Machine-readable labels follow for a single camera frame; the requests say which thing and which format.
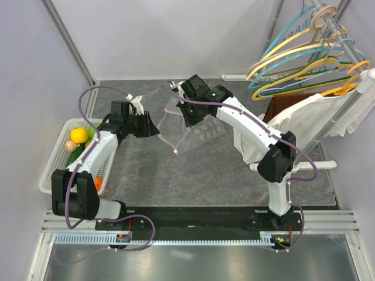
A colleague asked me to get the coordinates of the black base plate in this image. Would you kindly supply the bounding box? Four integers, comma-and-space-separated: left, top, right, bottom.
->
95, 207, 302, 241

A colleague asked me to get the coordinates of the white cable duct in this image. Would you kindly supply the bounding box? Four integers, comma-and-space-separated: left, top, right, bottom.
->
54, 232, 277, 246

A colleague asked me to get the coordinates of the teal hanger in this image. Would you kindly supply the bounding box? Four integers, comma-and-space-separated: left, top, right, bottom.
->
249, 4, 337, 83

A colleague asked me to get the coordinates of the orange hanger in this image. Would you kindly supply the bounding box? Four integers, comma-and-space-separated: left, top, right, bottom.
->
321, 60, 370, 97

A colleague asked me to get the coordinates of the aluminium frame post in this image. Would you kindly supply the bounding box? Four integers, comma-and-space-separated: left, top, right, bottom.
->
41, 0, 96, 85

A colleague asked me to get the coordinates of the white cloth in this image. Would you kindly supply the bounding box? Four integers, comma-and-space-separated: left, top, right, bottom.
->
233, 92, 375, 165

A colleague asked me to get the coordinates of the orange fruit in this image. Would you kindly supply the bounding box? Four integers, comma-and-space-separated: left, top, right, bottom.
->
94, 176, 103, 192

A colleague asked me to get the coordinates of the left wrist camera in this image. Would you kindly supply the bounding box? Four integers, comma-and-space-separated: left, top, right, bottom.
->
125, 94, 145, 115

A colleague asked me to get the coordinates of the yellow lemon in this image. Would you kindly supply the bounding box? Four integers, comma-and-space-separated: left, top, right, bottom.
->
70, 127, 89, 144

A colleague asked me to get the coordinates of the white clothes rack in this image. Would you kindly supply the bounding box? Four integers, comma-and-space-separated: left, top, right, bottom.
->
221, 0, 375, 173

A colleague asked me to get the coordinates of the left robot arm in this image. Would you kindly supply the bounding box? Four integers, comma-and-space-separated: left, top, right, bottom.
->
52, 96, 159, 230

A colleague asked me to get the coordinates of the green hanger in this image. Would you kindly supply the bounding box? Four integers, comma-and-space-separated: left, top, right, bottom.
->
248, 55, 354, 97

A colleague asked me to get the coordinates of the light blue hanger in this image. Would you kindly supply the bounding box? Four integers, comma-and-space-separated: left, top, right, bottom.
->
260, 54, 353, 99

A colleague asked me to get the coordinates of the green cucumber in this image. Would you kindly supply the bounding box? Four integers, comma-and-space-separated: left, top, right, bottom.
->
66, 143, 86, 167

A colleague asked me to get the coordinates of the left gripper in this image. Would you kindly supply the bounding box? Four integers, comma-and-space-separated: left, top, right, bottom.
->
123, 111, 159, 138

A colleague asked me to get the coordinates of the green custard apple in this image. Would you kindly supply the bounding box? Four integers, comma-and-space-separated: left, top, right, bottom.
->
87, 126, 96, 139

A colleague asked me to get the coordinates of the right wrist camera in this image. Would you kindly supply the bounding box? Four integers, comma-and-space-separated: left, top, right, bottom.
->
169, 81, 184, 95

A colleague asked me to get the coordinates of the white plastic basket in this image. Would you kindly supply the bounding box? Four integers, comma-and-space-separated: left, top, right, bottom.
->
38, 118, 116, 196

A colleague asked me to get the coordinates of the brown box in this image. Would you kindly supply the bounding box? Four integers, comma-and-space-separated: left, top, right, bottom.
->
263, 92, 315, 123

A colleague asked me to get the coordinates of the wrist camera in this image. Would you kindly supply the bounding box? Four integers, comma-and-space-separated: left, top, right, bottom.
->
169, 81, 184, 95
125, 94, 145, 115

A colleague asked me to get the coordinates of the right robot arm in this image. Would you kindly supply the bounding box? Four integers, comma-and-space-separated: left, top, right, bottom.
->
169, 74, 296, 231

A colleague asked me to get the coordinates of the beige wooden hanger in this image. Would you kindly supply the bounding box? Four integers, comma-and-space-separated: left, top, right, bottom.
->
246, 5, 338, 81

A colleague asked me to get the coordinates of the clear zip top bag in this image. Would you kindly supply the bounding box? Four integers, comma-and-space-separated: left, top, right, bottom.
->
156, 97, 226, 155

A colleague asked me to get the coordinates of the yellow hanger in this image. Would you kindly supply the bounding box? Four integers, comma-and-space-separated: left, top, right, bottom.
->
251, 56, 339, 100

